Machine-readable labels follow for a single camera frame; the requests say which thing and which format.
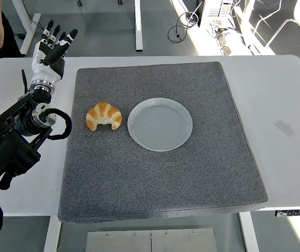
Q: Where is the computer tower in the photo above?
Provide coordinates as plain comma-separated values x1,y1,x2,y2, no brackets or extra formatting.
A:
199,0,234,28

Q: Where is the grey metal plate with screws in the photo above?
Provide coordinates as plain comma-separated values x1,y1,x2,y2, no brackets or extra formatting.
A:
151,227,217,252
85,228,153,252

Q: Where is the thin black floor cable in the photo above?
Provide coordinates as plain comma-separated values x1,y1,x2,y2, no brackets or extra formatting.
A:
13,20,44,40

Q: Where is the table height control panel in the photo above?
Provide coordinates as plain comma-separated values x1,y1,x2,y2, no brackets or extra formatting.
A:
275,208,300,217

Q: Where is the pale grey round plate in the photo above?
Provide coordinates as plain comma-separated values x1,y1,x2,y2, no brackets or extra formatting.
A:
127,97,194,152

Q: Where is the person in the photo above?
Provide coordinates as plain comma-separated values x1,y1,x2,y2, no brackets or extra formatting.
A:
0,10,24,86

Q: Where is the golden croissant bread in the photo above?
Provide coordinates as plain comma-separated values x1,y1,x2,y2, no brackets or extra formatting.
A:
85,102,123,131

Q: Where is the grey speckled fabric mat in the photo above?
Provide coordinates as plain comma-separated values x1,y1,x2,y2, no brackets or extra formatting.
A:
57,61,269,224

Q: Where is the white table leg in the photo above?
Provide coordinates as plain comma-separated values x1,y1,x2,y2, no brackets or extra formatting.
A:
239,211,260,252
42,215,62,252

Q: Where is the white desk leg with foot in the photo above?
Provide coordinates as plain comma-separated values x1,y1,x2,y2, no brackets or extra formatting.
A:
11,0,42,57
134,0,144,51

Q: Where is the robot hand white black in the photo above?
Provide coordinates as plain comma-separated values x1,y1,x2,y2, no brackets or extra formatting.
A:
30,19,79,82

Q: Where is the black floor cable with plug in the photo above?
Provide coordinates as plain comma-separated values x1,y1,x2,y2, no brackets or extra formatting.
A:
167,12,200,41

